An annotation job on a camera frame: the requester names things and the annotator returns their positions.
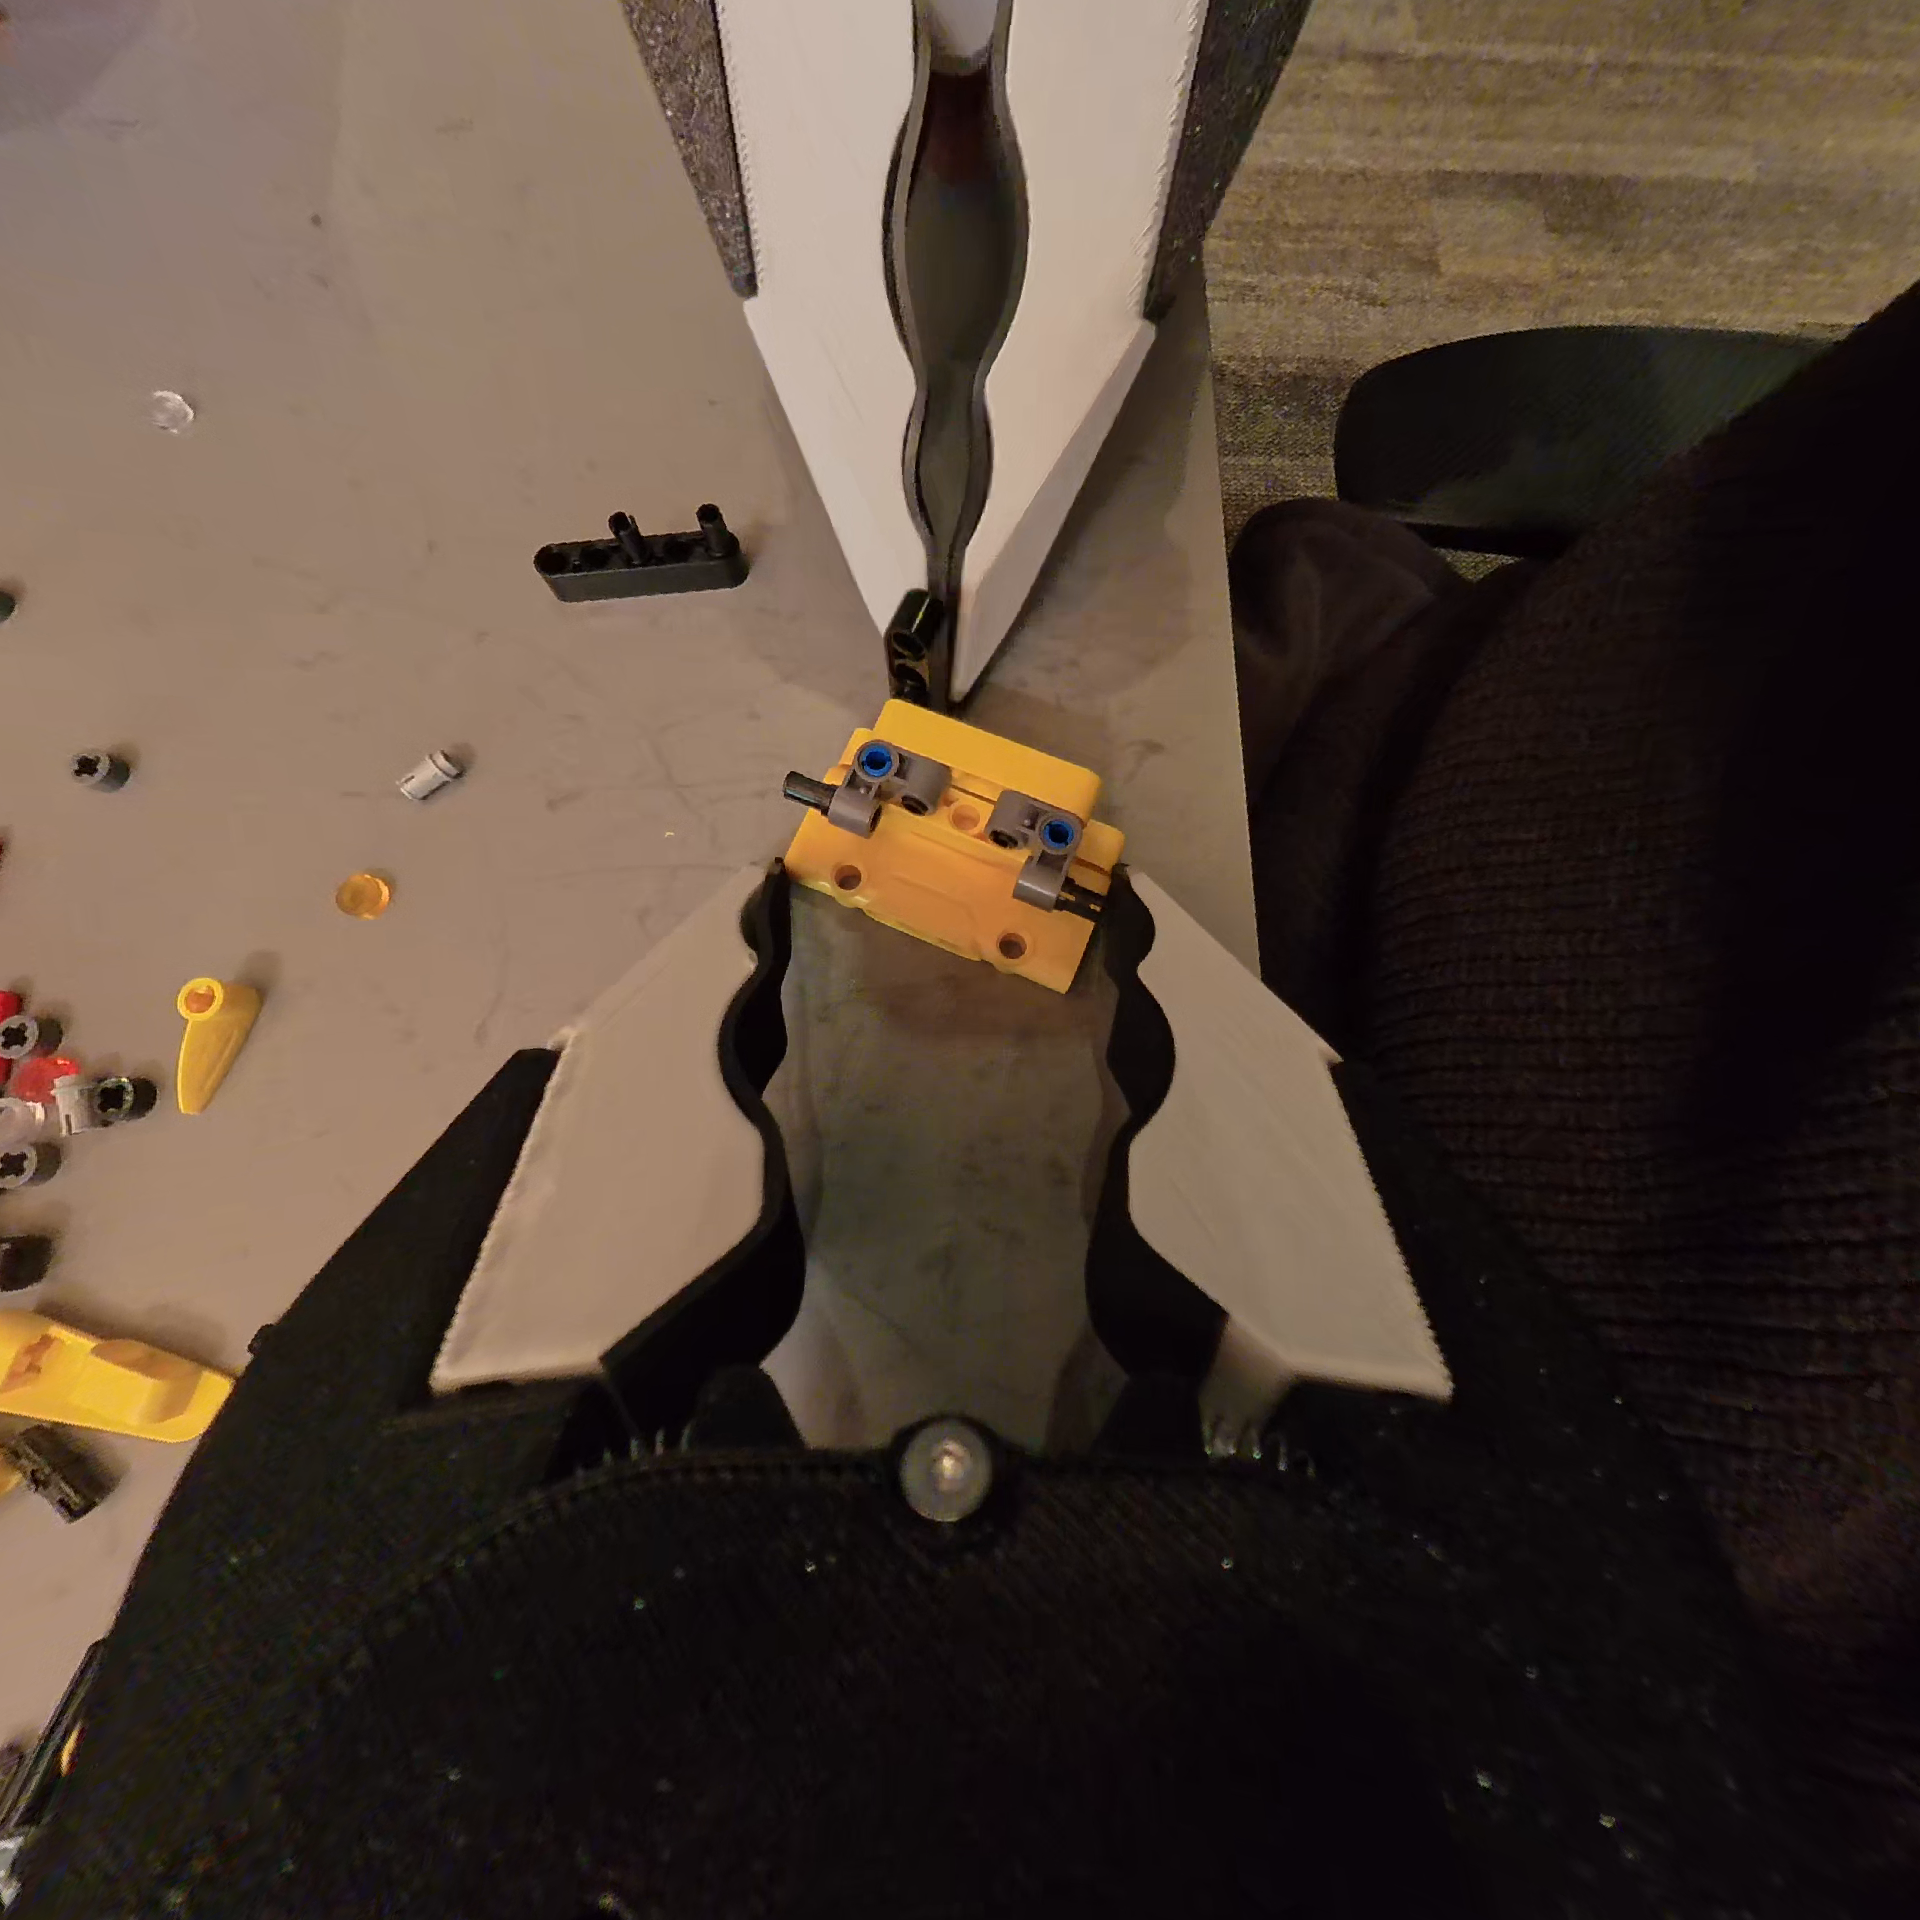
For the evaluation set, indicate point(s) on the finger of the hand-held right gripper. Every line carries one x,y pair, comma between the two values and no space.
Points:
820,227
1102,182

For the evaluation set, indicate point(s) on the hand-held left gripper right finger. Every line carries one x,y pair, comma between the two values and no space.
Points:
1262,1171

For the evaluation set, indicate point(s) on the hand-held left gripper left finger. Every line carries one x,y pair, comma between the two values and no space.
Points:
629,1171

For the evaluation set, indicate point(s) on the black beam with pins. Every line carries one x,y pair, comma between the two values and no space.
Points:
912,624
645,569

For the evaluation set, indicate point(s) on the yellow brick assembly grey connectors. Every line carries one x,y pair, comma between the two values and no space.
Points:
901,876

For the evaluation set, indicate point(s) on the orange transparent round stud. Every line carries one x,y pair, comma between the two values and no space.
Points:
365,893

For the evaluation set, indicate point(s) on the person's dark clothing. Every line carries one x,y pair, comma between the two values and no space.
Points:
1651,1050

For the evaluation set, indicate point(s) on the yellow cone tooth piece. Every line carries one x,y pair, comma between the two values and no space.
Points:
215,1043

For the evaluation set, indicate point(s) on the light grey small connector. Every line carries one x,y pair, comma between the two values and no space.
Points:
433,769

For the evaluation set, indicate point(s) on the black chair seat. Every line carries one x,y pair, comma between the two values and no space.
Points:
1574,434

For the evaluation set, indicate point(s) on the pile of building brick pieces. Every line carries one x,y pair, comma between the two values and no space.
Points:
91,1380

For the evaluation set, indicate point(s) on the dark grey bush piece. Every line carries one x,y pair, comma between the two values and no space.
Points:
101,769

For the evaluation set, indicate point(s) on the clear round stud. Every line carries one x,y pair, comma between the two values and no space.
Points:
171,411

